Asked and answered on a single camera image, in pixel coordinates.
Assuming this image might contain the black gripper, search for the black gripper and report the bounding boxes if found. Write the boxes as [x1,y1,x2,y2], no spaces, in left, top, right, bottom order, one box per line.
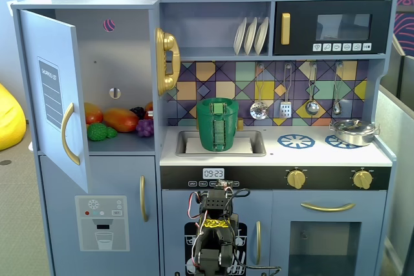
[206,188,233,202]

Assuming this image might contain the steel pot lid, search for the steel pot lid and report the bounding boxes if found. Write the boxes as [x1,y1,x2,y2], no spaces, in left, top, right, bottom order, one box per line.
[332,119,376,134]

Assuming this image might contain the green plastic container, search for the green plastic container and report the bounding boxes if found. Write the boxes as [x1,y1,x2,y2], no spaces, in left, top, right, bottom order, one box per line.
[196,97,239,153]

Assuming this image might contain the gold stove knob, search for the gold stove knob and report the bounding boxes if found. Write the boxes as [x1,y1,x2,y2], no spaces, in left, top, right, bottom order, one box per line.
[287,169,307,189]
[352,169,373,190]

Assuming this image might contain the metal skimmer spoon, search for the metal skimmer spoon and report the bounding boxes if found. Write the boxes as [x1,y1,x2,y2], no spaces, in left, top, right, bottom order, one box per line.
[249,64,269,120]

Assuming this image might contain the purple toy grapes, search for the purple toy grapes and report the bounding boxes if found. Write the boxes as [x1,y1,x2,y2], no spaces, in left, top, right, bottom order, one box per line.
[135,118,155,138]

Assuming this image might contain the metal slotted spatula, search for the metal slotted spatula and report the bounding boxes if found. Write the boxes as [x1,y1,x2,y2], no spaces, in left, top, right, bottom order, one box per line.
[279,63,292,118]

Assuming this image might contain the blue toy kitchen unit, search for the blue toy kitchen unit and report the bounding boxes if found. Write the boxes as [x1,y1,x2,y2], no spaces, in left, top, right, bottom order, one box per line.
[11,0,398,276]

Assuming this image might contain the dark toy blackberries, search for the dark toy blackberries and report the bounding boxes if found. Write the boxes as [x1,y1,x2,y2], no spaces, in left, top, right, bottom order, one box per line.
[129,106,146,120]

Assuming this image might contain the orange toy mango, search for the orange toy mango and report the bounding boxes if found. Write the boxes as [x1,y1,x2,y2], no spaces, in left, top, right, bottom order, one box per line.
[103,107,140,133]

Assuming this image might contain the metal ladle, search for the metal ladle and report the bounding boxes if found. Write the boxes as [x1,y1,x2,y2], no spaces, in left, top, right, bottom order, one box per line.
[305,61,320,116]

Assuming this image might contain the green bumpy toy vegetable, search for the green bumpy toy vegetable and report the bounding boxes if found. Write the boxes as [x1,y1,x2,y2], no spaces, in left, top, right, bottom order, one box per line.
[87,122,118,142]

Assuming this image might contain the steel toy pot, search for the steel toy pot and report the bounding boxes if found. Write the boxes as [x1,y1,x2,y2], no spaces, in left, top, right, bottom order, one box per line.
[329,123,380,147]

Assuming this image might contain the red yellow toy peach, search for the red yellow toy peach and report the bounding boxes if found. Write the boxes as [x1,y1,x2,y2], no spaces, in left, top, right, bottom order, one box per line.
[83,102,104,125]

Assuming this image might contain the white toy plate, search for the white toy plate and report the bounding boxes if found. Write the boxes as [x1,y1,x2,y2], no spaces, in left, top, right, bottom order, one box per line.
[254,16,270,56]
[243,16,258,56]
[233,17,248,56]

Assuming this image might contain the gold toy telephone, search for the gold toy telephone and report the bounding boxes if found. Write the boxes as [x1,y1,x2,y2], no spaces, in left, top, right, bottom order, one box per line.
[154,27,181,96]

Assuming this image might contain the grey office partition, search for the grey office partition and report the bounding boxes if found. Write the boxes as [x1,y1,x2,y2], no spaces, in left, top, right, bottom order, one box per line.
[376,81,414,276]

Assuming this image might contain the black microwave door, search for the black microwave door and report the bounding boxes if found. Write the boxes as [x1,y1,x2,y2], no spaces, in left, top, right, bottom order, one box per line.
[273,0,392,56]

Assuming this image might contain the yellow bean bag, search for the yellow bean bag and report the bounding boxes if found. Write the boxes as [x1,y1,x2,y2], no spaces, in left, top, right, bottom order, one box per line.
[0,82,27,151]

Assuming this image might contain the blue fridge door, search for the blue fridge door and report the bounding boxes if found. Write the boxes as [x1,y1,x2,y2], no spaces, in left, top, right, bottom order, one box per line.
[18,9,90,195]

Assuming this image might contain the gold dishwasher handle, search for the gold dishwasher handle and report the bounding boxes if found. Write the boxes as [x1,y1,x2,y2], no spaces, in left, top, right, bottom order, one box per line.
[255,220,262,266]

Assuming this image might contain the gold freezer door handle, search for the gold freezer door handle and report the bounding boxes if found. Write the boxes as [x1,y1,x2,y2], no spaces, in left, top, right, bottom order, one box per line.
[139,175,149,223]

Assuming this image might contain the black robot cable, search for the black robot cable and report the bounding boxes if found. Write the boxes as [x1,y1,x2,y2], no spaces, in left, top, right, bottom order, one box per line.
[232,246,282,276]

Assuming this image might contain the gold oven handle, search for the gold oven handle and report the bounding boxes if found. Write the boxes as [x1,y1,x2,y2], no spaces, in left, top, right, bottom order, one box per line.
[300,202,356,213]

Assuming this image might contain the gold microwave handle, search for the gold microwave handle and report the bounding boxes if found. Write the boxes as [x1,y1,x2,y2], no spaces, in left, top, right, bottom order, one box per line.
[280,12,291,46]

